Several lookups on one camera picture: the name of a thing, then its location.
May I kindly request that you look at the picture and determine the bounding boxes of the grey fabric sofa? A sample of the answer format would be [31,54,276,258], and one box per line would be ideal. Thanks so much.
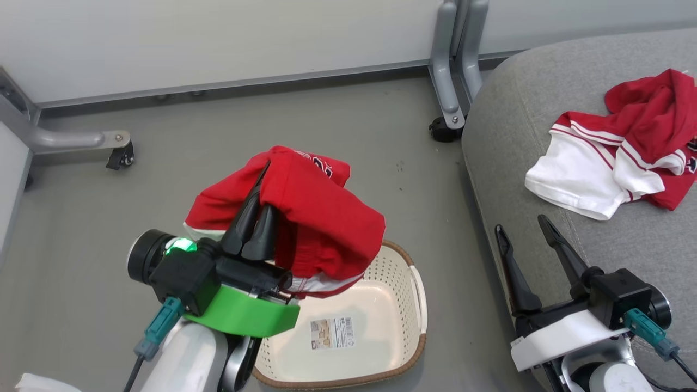
[461,28,697,392]

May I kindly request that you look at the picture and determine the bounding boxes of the grey partition leg with bracket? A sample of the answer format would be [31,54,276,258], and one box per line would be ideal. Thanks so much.
[0,66,133,156]

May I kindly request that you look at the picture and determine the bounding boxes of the thin black left camera cable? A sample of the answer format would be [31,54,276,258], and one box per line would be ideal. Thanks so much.
[123,354,145,392]

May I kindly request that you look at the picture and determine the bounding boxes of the red and white jersey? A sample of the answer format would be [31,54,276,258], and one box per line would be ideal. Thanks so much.
[184,145,386,299]
[524,68,697,221]

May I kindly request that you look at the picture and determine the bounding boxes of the black caster wheel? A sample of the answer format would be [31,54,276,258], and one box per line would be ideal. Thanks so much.
[429,117,464,144]
[106,142,135,171]

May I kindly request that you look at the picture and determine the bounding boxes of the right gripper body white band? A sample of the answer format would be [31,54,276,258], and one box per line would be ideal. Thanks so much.
[510,266,631,374]

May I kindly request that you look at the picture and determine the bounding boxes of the teal right camera connector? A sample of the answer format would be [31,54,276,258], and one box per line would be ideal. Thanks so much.
[624,308,682,362]

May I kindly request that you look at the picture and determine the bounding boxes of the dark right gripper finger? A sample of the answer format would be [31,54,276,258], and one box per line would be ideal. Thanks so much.
[494,224,543,317]
[537,214,592,298]

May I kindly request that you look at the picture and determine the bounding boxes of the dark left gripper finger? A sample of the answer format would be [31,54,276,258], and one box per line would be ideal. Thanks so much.
[220,160,271,257]
[242,205,280,262]

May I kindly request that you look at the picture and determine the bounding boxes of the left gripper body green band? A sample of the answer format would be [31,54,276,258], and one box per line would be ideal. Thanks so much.
[184,255,301,339]

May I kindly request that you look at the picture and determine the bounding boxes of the teal left camera connector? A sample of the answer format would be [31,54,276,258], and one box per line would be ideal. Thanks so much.
[134,297,185,362]

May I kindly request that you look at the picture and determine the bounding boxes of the teal camera connector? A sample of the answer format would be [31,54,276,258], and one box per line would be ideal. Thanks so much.
[134,297,185,362]
[624,308,682,362]

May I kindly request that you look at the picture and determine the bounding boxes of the paper label sticker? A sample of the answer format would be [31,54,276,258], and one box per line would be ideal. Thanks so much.
[310,316,356,351]

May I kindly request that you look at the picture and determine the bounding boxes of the white perforated laundry basket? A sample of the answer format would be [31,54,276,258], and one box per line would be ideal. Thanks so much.
[253,240,429,390]

